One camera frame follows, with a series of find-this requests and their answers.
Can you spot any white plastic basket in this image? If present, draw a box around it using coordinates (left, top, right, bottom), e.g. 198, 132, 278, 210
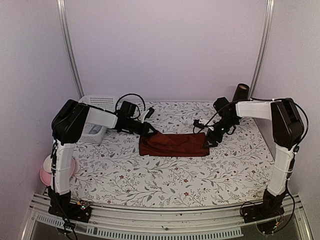
78, 95, 119, 144

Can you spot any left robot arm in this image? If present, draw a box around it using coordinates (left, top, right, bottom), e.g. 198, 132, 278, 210
49, 99, 158, 217

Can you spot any white bowl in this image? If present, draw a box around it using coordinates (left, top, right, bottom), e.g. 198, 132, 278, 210
42, 155, 52, 174

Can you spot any floral tablecloth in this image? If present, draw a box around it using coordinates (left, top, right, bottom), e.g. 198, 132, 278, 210
59, 100, 286, 208

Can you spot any front aluminium rail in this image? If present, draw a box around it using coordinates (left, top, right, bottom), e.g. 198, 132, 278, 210
21, 194, 315, 240

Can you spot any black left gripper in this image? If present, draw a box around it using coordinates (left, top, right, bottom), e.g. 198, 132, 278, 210
126, 117, 158, 137

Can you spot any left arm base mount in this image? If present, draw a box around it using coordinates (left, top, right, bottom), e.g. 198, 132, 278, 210
48, 200, 92, 223

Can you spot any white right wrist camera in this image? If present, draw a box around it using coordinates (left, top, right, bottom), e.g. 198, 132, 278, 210
193, 119, 208, 129

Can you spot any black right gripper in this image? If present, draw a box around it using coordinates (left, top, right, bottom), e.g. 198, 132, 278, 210
202, 116, 238, 149

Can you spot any pink plate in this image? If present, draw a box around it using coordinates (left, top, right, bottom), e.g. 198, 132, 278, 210
39, 159, 76, 186

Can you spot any black cylinder cup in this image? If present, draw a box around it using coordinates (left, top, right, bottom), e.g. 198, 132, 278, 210
232, 83, 250, 102

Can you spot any dark red towel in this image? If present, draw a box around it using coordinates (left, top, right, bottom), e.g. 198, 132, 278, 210
139, 132, 210, 157

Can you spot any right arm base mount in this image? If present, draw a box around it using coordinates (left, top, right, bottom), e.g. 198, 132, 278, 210
239, 195, 285, 223

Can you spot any blue orange patterned towel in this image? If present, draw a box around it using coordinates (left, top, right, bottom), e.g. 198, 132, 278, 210
84, 123, 102, 135

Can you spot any right aluminium frame post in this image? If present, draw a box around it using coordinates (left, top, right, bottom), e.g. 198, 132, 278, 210
248, 0, 275, 98

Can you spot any left aluminium frame post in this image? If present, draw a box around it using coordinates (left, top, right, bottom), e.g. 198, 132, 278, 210
56, 0, 85, 98

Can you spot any aluminium frame post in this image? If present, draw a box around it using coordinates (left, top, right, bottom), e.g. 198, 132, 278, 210
56, 0, 85, 98
248, 0, 275, 98

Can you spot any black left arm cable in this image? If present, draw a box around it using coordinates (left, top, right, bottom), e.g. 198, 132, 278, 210
115, 93, 147, 118

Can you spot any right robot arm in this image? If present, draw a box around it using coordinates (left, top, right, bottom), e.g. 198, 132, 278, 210
203, 97, 306, 218

